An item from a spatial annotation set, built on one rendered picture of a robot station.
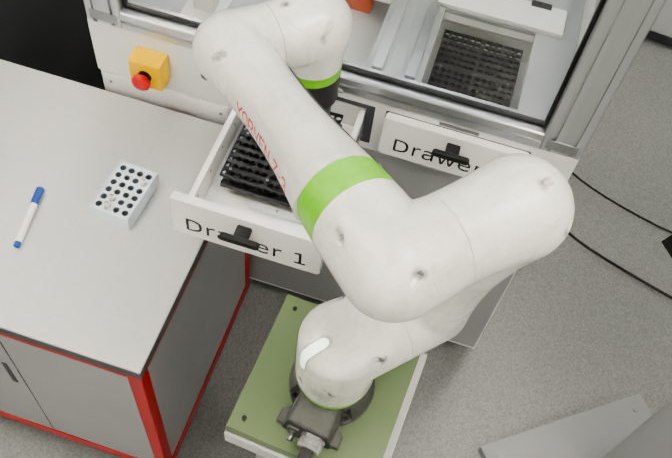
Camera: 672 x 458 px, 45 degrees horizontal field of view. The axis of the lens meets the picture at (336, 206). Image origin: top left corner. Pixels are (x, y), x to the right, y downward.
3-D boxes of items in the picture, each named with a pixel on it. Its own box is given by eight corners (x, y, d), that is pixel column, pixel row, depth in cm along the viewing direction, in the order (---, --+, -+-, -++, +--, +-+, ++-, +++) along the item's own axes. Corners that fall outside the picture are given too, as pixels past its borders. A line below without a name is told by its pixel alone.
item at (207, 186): (314, 261, 149) (316, 243, 144) (184, 220, 152) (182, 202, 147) (372, 108, 172) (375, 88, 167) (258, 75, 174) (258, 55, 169)
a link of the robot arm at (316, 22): (371, 8, 111) (333, -39, 116) (289, 32, 107) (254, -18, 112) (360, 80, 122) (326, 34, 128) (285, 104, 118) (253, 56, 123)
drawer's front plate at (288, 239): (319, 275, 150) (323, 244, 140) (173, 230, 152) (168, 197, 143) (322, 267, 151) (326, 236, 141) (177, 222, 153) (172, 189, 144)
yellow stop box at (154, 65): (161, 94, 168) (158, 70, 162) (129, 85, 169) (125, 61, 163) (171, 78, 171) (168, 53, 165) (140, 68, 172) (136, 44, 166)
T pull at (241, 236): (257, 252, 142) (258, 248, 141) (218, 239, 143) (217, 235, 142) (264, 235, 144) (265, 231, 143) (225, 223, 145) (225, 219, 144)
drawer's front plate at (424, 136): (513, 192, 164) (529, 159, 155) (377, 152, 167) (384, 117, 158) (515, 185, 165) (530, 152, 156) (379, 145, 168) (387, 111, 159)
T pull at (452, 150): (467, 166, 157) (469, 162, 156) (430, 155, 157) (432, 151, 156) (471, 153, 159) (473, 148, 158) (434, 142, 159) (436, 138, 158)
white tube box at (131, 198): (129, 230, 158) (127, 220, 155) (91, 216, 159) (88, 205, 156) (159, 184, 165) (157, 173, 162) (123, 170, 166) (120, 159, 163)
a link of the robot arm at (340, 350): (399, 383, 135) (417, 343, 119) (317, 426, 131) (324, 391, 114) (361, 318, 140) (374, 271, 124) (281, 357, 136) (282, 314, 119)
